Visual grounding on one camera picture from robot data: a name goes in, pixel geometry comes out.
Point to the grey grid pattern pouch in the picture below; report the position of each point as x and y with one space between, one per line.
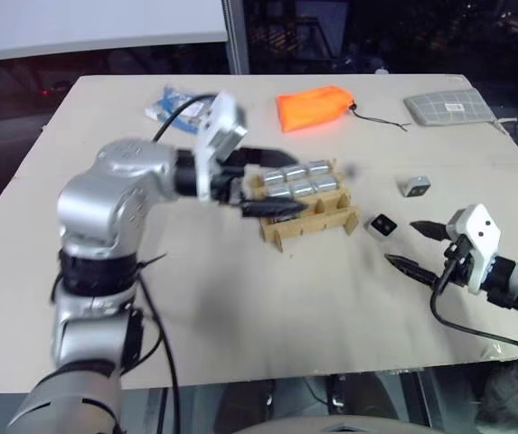
448 106

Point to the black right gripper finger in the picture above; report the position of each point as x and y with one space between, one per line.
414 267
430 229

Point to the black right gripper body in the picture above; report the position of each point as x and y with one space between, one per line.
457 267

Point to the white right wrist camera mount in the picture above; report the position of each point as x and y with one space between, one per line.
482 244

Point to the small white black cube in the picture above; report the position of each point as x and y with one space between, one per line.
381 225

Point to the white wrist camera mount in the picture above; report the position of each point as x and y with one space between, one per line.
215 131
482 244

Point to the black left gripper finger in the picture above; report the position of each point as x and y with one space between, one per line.
279 157
276 208

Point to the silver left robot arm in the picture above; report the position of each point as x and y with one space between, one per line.
118 190

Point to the white board panel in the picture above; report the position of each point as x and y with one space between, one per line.
82 25

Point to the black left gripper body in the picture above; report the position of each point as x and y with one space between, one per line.
229 187

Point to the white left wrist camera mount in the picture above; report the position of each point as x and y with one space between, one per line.
215 131

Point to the cardboard divider tray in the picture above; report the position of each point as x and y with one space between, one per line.
313 221

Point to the grey window post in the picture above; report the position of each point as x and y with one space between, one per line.
237 36

